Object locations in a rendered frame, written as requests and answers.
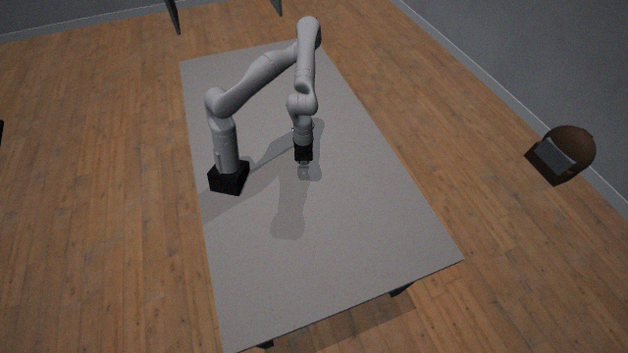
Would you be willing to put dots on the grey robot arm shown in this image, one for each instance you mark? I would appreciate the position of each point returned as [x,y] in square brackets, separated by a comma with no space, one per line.
[223,104]

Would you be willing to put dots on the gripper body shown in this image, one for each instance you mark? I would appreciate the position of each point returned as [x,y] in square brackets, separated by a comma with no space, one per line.
[303,146]

